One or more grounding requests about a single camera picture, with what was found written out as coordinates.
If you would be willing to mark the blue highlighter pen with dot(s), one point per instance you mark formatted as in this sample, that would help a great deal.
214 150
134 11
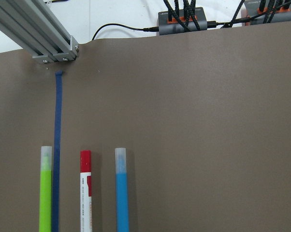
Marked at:
122 206

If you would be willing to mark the green highlighter pen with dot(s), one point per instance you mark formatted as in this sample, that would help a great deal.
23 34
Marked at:
45 207

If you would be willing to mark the grey usb hub far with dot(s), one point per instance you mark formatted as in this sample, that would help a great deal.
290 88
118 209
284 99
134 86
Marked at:
256 11

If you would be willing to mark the aluminium frame post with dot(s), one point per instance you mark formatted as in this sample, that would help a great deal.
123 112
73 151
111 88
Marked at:
33 26

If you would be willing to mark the red whiteboard marker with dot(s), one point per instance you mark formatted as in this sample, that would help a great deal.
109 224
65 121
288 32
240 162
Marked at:
85 192

